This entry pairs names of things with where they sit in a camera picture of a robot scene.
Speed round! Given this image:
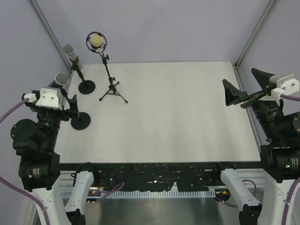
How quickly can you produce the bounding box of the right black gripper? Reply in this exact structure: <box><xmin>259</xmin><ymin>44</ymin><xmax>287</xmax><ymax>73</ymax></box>
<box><xmin>223</xmin><ymin>66</ymin><xmax>284</xmax><ymax>139</ymax></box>

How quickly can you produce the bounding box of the black round-base mic stand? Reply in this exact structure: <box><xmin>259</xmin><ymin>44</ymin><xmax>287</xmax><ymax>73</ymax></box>
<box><xmin>64</xmin><ymin>97</ymin><xmax>91</xmax><ymax>130</ymax></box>

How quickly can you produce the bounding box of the black silver handheld microphone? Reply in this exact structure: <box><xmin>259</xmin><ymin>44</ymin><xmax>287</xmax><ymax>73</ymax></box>
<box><xmin>47</xmin><ymin>72</ymin><xmax>69</xmax><ymax>107</ymax></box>

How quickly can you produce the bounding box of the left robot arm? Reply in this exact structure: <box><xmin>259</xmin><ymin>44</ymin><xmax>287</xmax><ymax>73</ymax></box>
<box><xmin>10</xmin><ymin>92</ymin><xmax>100</xmax><ymax>225</ymax></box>

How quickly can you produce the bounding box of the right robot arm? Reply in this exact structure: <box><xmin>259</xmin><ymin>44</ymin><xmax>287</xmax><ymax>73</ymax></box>
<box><xmin>212</xmin><ymin>68</ymin><xmax>300</xmax><ymax>225</ymax></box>

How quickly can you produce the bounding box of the rear black round-base stand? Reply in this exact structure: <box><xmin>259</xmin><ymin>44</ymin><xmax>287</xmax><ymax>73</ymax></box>
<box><xmin>71</xmin><ymin>57</ymin><xmax>96</xmax><ymax>95</ymax></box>

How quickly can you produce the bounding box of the black tripod stand with shockmount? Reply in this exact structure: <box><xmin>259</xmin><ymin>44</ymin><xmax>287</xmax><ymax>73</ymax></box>
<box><xmin>85</xmin><ymin>31</ymin><xmax>128</xmax><ymax>104</ymax></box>

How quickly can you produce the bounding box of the cream condenser microphone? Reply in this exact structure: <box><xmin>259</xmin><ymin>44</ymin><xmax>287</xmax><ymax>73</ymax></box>
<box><xmin>91</xmin><ymin>34</ymin><xmax>103</xmax><ymax>53</ymax></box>

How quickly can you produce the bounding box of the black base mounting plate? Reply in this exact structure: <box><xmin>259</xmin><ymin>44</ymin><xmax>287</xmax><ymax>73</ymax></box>
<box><xmin>60</xmin><ymin>161</ymin><xmax>265</xmax><ymax>192</ymax></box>

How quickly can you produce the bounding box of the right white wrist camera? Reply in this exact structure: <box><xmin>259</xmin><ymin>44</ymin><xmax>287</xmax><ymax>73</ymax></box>
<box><xmin>269</xmin><ymin>72</ymin><xmax>300</xmax><ymax>100</ymax></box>

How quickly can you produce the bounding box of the white slotted cable duct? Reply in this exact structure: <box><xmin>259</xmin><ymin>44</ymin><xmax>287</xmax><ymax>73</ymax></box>
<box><xmin>60</xmin><ymin>189</ymin><xmax>216</xmax><ymax>199</ymax></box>

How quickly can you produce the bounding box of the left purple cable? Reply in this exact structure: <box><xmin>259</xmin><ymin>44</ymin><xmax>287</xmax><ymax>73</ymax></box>
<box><xmin>0</xmin><ymin>98</ymin><xmax>50</xmax><ymax>225</ymax></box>

